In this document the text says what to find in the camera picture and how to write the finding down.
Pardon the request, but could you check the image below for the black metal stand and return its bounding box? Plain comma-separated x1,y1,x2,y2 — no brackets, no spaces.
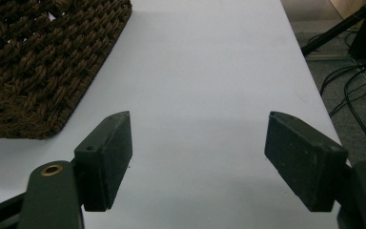
300,0,366,60

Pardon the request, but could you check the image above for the black cable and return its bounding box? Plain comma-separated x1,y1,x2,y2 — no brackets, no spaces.
343,65,366,166
319,62,366,117

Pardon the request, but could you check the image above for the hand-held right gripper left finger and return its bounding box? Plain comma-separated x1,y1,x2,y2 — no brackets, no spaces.
73,110,133,213

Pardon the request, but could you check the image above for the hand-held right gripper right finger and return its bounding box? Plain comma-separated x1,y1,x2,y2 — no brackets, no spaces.
264,111,350,213

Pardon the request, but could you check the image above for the brown woven basket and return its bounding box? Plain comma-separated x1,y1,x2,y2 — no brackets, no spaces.
0,0,133,140

